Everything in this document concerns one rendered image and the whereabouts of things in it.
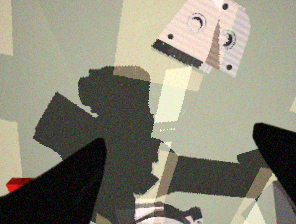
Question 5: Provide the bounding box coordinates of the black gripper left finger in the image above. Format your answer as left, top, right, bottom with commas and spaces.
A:
0, 138, 106, 224

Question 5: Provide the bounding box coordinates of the red rectangular bar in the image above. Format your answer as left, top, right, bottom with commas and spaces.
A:
6, 177, 34, 192

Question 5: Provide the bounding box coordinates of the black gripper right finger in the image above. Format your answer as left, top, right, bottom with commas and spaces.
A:
252, 123, 296, 206

